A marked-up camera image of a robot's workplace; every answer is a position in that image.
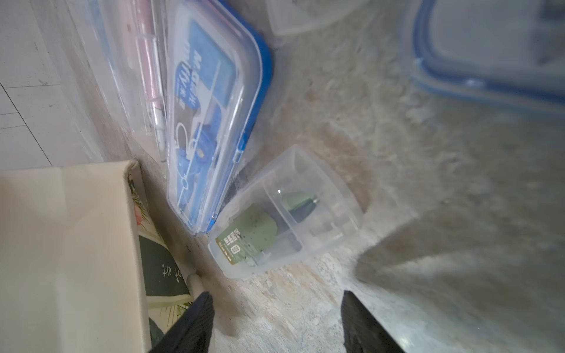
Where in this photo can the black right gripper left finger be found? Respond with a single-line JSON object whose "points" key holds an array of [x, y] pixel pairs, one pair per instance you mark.
{"points": [[192, 332]]}

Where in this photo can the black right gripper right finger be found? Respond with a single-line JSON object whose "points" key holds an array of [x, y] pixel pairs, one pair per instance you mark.
{"points": [[362, 331]]}

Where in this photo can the floral canvas tote bag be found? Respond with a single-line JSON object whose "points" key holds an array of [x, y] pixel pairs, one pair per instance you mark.
{"points": [[83, 268]]}

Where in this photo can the clear case green label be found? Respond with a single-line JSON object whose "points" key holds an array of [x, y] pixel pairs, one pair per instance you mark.
{"points": [[297, 207]]}

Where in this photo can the blue plastic case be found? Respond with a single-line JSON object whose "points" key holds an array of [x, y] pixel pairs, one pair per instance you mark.
{"points": [[219, 72], [502, 52]]}

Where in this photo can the clear case pink compass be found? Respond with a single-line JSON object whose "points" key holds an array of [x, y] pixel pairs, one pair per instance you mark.
{"points": [[132, 35]]}

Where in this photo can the clear plastic stationery box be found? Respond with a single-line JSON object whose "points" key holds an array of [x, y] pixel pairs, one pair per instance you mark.
{"points": [[288, 17]]}

